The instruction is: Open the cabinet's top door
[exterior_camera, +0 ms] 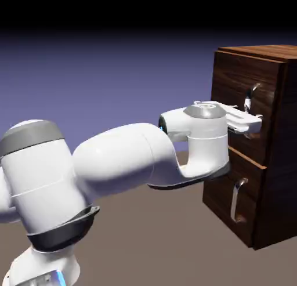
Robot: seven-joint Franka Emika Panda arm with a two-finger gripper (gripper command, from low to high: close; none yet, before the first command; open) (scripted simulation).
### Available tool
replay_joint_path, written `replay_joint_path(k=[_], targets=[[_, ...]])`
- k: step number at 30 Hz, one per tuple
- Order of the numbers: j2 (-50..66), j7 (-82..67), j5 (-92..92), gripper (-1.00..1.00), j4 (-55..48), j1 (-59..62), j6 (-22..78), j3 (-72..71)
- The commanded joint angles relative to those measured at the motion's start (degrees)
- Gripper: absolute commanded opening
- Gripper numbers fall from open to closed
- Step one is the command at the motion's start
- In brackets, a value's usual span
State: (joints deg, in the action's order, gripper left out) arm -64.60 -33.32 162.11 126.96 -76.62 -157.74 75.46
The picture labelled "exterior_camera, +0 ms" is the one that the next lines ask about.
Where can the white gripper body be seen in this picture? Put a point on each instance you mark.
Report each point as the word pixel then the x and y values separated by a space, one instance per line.
pixel 243 120

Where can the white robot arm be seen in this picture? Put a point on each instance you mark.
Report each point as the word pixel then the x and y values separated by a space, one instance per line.
pixel 111 153

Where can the dark wood cabinet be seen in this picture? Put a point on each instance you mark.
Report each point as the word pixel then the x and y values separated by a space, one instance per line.
pixel 276 151

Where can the large dark wood door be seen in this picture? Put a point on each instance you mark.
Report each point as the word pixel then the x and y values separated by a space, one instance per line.
pixel 241 81

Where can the small dark wood door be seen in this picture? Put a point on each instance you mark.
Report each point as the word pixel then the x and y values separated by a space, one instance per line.
pixel 234 197

